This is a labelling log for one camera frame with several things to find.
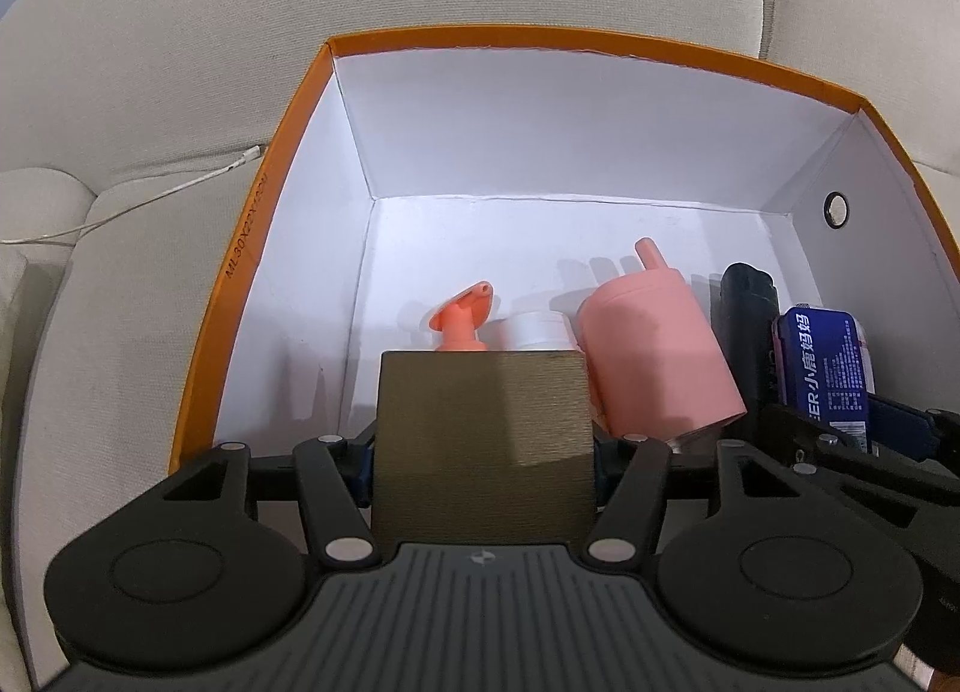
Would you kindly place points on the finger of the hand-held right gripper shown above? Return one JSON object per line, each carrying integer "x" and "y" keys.
{"x": 840, "y": 471}
{"x": 904, "y": 426}

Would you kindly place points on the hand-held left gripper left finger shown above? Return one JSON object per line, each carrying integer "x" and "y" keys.
{"x": 366, "y": 482}

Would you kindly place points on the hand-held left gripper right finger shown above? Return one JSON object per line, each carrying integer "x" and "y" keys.
{"x": 627, "y": 489}

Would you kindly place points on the blue printed packet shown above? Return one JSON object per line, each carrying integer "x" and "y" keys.
{"x": 825, "y": 362}

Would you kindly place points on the olive brown box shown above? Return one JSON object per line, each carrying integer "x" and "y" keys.
{"x": 480, "y": 437}

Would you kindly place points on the pink pump bottle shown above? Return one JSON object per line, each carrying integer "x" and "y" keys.
{"x": 459, "y": 321}

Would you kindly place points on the orange cardboard box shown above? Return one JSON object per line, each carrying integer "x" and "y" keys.
{"x": 562, "y": 130}

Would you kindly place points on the pink cup with straw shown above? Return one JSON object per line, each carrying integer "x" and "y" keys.
{"x": 652, "y": 355}

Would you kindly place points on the black cylindrical object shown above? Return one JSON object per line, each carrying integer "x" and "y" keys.
{"x": 746, "y": 332}

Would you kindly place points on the white round jar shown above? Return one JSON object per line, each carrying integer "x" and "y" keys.
{"x": 536, "y": 331}

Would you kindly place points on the beige fabric sofa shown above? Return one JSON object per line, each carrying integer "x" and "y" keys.
{"x": 150, "y": 25}

